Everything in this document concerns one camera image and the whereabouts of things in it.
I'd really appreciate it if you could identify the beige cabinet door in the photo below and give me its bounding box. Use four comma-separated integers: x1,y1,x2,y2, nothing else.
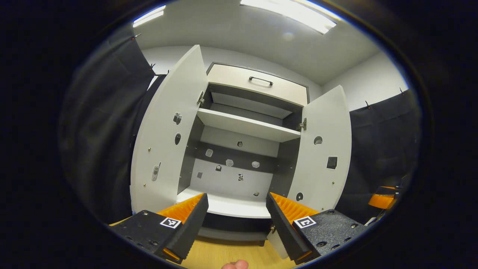
267,85,353,260
130,44,209,215

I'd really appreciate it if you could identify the beige double-door shoe cabinet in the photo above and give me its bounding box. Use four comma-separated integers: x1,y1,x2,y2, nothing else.
130,44,353,260

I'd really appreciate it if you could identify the white cabinet shelf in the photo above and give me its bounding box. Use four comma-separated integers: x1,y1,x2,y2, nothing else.
196,108,302,143

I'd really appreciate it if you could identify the large ceiling light panel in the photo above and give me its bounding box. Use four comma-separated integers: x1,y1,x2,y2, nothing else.
239,0,342,35

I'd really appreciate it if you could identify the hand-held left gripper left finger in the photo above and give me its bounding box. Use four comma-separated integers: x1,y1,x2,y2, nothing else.
106,193,209,264

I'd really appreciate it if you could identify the black drawer handle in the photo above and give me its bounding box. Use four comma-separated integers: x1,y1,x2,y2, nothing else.
248,76,274,87

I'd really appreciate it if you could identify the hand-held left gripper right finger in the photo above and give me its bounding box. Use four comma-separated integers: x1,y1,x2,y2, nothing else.
266,192,370,265

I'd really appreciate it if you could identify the beige cabinet drawer front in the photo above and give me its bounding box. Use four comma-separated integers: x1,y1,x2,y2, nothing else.
206,63,309,107

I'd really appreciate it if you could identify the narrow ceiling light strip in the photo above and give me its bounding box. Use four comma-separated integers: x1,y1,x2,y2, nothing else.
133,5,167,28

